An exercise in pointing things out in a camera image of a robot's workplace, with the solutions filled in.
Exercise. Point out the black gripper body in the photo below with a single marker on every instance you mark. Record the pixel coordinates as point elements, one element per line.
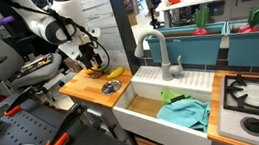
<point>89,51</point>

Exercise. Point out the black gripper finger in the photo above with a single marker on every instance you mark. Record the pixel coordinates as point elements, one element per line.
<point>98,61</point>
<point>87,64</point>

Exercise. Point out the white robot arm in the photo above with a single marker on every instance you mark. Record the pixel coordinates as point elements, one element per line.
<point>46,26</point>

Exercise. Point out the yellow banana plush toy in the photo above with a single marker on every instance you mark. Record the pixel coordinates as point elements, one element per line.
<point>116,72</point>

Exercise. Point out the silver pot lid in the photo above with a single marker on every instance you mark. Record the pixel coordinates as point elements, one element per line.
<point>111,87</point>

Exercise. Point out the gray toy faucet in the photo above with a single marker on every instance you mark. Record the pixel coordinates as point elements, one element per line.
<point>165,61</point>

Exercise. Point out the white toy sink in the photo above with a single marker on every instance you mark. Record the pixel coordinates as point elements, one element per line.
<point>157,129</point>

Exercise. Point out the red radish toy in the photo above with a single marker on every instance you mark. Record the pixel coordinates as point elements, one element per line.
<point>254,21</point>
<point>201,22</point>

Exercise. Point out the gray toy stove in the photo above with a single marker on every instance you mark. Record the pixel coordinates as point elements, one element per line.
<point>257,99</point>

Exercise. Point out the whitewashed wood back panel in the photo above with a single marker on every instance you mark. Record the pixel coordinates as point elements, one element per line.
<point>100,5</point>

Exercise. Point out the green cloth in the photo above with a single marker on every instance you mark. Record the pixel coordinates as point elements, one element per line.
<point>169,95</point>

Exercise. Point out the teal planter box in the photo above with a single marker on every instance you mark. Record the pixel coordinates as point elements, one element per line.
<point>257,49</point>
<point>183,48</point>

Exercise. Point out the teal cloth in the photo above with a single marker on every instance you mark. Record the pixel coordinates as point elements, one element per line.
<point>185,114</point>

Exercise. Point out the black frame post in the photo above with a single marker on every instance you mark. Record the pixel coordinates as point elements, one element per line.
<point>124,29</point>

